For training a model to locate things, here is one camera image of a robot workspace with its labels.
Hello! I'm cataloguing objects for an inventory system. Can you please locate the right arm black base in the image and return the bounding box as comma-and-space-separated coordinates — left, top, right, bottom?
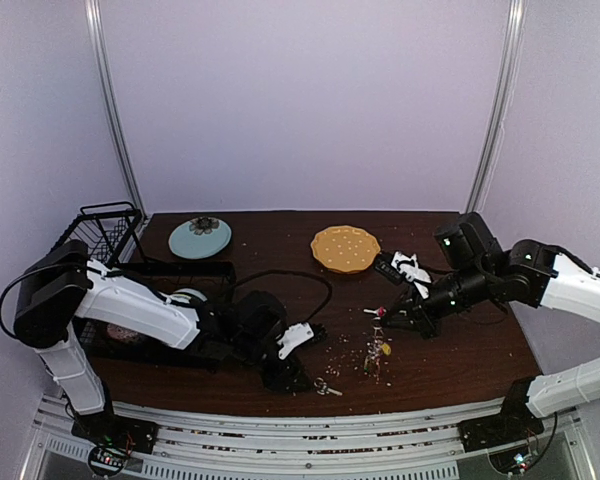
458, 377, 558, 479

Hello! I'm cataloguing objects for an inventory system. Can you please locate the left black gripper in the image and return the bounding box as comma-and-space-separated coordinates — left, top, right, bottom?
230, 331, 313, 393

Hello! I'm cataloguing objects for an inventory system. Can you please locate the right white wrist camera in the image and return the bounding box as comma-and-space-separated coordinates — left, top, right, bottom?
373, 251, 434, 298

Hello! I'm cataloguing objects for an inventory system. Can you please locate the left aluminium frame post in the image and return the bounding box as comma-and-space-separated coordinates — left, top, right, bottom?
84, 0, 147, 218

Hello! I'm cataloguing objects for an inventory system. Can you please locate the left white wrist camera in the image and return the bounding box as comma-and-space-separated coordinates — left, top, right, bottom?
276, 322, 326, 360

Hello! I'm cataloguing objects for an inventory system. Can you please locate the right aluminium frame post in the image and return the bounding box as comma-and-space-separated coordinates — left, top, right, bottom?
465, 0, 527, 212

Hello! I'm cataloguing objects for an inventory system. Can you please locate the keyring bundle with coloured tags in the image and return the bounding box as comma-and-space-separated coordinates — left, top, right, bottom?
363, 307, 391, 380

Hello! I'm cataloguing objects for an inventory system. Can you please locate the single silver key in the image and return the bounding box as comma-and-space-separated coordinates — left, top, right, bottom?
314, 377, 343, 397

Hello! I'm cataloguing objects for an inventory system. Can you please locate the yellow dotted plate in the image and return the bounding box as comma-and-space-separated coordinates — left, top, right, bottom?
310, 225, 381, 274

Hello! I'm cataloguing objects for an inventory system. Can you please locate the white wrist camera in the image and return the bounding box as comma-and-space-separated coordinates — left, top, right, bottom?
373, 251, 434, 298
276, 322, 326, 360

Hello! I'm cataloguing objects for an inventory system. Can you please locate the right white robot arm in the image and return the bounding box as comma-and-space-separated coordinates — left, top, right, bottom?
373, 212, 600, 442

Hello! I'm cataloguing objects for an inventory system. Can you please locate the light blue flower plate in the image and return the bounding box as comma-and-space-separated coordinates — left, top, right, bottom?
168, 215, 232, 260

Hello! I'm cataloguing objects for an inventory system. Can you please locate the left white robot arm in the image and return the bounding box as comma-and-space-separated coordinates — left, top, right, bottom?
0, 240, 325, 444

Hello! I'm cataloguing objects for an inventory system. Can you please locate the red patterned plate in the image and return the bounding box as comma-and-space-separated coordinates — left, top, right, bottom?
105, 323, 144, 345

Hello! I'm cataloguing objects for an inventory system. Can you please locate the black wire dish rack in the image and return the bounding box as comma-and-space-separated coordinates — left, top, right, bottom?
56, 201, 236, 370

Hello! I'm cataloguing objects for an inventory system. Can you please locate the aluminium slotted front rail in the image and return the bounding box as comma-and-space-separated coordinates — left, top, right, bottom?
29, 394, 594, 480

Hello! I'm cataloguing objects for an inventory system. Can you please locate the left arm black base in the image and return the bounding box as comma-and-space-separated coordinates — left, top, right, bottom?
66, 402, 159, 479

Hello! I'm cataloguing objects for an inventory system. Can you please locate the aluminium frame post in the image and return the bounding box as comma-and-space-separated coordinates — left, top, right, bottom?
84, 0, 147, 218
465, 0, 527, 212

